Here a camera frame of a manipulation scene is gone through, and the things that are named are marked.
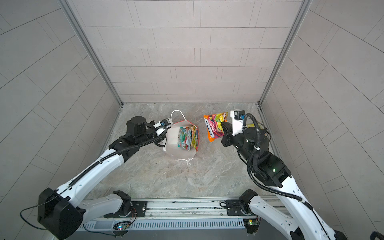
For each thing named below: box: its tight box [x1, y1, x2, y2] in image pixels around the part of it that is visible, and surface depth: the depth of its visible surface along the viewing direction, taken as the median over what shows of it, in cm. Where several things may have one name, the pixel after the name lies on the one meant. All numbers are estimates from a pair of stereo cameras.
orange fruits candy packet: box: [203, 112, 228, 142], surface depth 64 cm
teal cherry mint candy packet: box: [177, 126, 192, 152], surface depth 88 cm
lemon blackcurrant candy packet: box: [191, 125, 198, 150], surface depth 85 cm
